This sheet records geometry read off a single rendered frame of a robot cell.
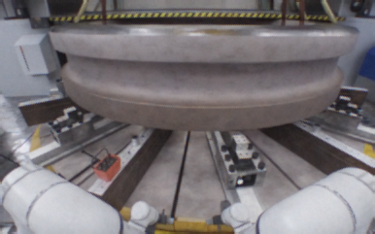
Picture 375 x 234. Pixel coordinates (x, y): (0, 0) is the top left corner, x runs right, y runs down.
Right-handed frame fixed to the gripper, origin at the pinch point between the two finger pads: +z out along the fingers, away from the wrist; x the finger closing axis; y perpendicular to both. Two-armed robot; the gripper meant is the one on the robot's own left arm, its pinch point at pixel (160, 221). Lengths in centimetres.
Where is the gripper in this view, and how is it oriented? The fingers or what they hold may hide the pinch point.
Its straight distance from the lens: 130.0
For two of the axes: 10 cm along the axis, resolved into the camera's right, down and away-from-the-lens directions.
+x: -9.8, 0.1, 2.2
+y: 1.2, -8.0, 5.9
